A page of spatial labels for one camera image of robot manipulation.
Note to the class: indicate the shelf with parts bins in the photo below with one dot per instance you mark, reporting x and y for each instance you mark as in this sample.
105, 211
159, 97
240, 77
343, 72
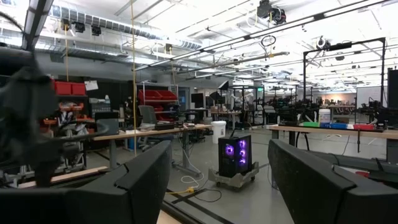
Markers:
73, 152

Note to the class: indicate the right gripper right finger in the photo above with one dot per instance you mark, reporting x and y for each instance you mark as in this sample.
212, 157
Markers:
311, 193

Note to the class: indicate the distant blue bin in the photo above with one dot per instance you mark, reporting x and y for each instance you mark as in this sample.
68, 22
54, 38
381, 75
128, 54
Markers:
337, 125

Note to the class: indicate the distant black robot rig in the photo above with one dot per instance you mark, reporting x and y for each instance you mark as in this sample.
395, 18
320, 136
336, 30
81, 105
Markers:
289, 109

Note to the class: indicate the white board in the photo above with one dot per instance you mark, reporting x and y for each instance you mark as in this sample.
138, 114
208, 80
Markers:
371, 96

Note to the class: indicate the grey wheeled dolly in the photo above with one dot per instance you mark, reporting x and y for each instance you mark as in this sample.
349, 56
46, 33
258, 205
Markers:
233, 181

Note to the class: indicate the red boxes on shelf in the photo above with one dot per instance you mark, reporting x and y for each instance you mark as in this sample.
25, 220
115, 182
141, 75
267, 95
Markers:
70, 88

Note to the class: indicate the grey office chair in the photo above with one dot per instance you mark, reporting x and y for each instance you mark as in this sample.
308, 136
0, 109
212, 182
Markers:
147, 115

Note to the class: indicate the long wooden workbench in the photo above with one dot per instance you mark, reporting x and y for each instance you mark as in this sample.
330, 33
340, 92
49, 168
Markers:
311, 129

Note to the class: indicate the tall black panel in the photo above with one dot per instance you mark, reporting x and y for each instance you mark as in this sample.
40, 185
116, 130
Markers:
393, 88

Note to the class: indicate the distant green bin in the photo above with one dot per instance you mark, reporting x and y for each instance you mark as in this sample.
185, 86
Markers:
311, 124

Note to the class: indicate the distant red bin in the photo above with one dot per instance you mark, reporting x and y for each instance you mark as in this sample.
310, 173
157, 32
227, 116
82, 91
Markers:
363, 127

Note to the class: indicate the black PC purple lights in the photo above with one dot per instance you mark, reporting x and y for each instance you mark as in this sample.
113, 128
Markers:
234, 155

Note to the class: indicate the dark laptop on workbench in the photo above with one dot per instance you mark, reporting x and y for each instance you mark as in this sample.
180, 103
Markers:
107, 126

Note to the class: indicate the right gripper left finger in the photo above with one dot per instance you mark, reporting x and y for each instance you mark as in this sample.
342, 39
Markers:
124, 202

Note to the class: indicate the wooden workbench grey legs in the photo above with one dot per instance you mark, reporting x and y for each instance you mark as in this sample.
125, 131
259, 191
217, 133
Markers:
140, 133

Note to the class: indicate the black photo softbox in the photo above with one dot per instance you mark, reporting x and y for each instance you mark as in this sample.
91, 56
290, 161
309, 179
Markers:
224, 85

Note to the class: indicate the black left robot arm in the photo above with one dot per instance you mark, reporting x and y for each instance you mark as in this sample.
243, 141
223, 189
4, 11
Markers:
21, 102

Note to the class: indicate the ceiling light fixture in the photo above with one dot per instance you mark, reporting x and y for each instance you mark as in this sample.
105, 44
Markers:
34, 25

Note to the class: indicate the distant black frame rig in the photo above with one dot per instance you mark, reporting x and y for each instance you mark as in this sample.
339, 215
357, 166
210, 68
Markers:
304, 77

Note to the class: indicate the silver ceiling air duct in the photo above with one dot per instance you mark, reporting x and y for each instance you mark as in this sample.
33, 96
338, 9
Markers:
124, 29

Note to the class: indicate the distant white canister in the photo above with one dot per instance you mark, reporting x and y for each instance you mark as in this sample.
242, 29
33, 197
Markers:
324, 115

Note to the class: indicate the white plastic bucket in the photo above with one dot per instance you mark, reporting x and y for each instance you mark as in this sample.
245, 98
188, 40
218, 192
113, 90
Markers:
218, 130

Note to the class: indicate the red bin rack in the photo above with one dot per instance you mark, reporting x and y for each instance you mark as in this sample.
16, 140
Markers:
157, 95

